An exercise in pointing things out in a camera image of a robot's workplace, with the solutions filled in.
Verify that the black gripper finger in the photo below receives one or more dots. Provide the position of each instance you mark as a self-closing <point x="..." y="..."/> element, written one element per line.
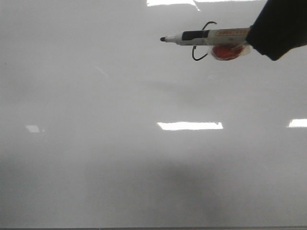
<point x="280" y="27"/>

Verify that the white black whiteboard marker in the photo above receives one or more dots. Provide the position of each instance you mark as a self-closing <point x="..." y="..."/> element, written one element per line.
<point x="233" y="36"/>

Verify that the white whiteboard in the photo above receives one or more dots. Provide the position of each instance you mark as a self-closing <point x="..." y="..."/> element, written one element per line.
<point x="104" y="125"/>

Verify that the red round magnet on marker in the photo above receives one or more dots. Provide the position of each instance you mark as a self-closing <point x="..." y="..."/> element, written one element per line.
<point x="229" y="52"/>

